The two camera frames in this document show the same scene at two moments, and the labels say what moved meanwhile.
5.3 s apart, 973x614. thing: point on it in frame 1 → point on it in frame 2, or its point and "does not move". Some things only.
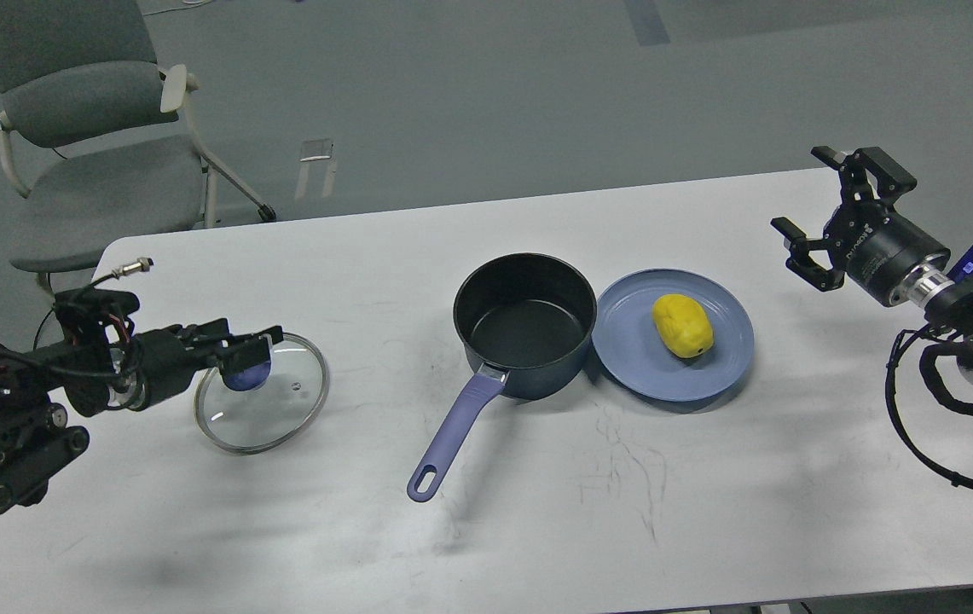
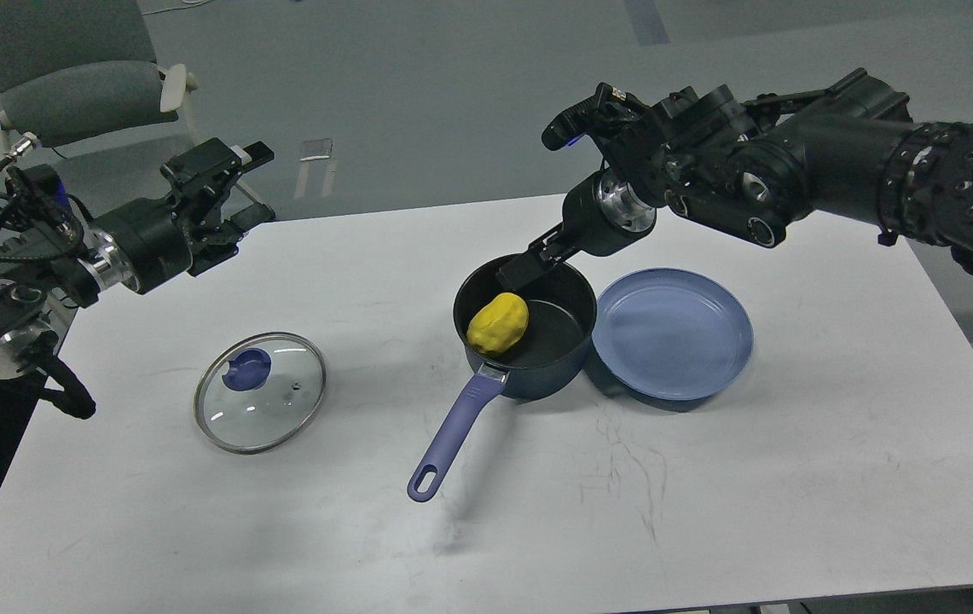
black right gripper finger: x=889 y=178 → x=553 y=245
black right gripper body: x=877 y=247 → x=603 y=214
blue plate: x=629 y=349 does not move
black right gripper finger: x=799 y=262 → x=528 y=268
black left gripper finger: x=244 y=354 → x=219 y=246
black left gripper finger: x=272 y=335 → x=207 y=173
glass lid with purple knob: x=257 y=420 does not move
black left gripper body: x=169 y=358 → x=153 y=240
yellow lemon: x=684 y=325 → x=497 y=322
